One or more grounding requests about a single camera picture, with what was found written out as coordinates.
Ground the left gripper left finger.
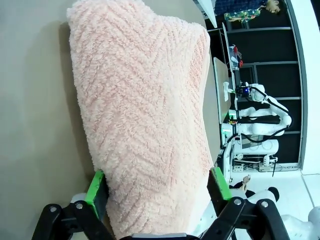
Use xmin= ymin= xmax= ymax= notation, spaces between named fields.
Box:
xmin=31 ymin=169 xmax=115 ymax=240

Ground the person in plaid shirt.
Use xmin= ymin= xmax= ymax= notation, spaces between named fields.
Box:
xmin=214 ymin=0 xmax=282 ymax=24

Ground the white table slab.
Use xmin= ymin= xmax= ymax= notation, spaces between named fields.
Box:
xmin=193 ymin=0 xmax=219 ymax=29

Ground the pink terry towel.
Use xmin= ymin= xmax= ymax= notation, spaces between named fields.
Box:
xmin=66 ymin=0 xmax=216 ymax=240

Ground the brown background table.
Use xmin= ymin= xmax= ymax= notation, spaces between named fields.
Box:
xmin=212 ymin=56 xmax=238 ymax=151

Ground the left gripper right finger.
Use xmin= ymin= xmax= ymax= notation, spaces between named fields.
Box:
xmin=199 ymin=166 xmax=292 ymax=240

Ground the seated person's bare hand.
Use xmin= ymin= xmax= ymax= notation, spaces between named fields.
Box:
xmin=241 ymin=174 xmax=251 ymax=191

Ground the small white cloth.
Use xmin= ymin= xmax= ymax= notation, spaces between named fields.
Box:
xmin=222 ymin=81 xmax=231 ymax=102

